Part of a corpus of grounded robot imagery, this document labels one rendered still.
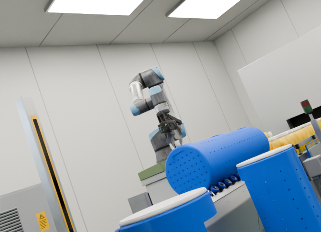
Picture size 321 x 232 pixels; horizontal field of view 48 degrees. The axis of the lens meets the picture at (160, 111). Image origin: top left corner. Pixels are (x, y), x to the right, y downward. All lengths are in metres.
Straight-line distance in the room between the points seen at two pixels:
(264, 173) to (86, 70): 4.13
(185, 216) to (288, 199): 0.78
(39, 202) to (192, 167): 1.60
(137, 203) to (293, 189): 0.67
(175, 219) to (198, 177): 0.93
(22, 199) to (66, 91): 2.36
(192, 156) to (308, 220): 0.61
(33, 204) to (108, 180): 2.01
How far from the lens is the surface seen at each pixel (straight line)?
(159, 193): 2.47
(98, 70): 5.56
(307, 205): 1.72
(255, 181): 1.69
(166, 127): 1.99
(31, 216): 3.11
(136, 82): 2.44
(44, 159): 1.73
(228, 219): 1.86
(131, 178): 5.18
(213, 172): 1.87
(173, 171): 1.97
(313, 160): 2.71
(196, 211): 1.00
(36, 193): 3.15
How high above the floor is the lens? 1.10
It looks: 10 degrees up
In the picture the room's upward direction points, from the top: 22 degrees counter-clockwise
